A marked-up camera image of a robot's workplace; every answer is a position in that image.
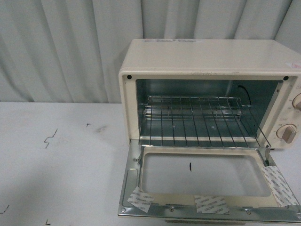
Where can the cream Toshiba toaster oven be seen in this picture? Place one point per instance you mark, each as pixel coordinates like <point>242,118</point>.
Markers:
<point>262,73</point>

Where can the upper beige oven knob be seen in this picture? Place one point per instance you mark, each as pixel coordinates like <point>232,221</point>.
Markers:
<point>297,102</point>

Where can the beige oven knob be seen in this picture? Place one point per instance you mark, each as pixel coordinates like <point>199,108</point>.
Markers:
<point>287,133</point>
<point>297,102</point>

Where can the chrome wire oven rack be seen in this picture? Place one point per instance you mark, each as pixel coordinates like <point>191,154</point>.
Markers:
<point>204,122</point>

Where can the cream glass oven door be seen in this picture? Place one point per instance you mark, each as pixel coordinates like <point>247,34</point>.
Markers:
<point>206,185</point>

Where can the pale grey curtain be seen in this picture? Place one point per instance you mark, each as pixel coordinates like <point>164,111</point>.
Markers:
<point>72,50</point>

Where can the lower beige oven knob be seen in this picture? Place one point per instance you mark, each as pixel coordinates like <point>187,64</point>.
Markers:
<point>287,133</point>

